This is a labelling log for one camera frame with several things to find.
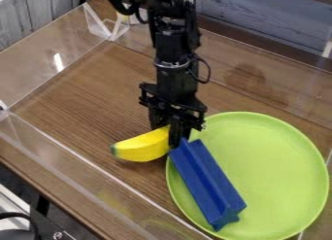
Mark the clear acrylic tray wall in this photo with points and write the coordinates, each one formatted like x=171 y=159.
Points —
x=70 y=82

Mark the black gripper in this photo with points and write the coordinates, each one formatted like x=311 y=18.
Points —
x=172 y=102

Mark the yellow toy banana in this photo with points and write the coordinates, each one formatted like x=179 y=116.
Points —
x=144 y=147

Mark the green plastic plate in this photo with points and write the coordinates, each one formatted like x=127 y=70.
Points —
x=274 y=166

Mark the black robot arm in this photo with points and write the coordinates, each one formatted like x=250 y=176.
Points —
x=174 y=27

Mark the blue foam block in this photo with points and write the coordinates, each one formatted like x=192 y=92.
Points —
x=218 y=198

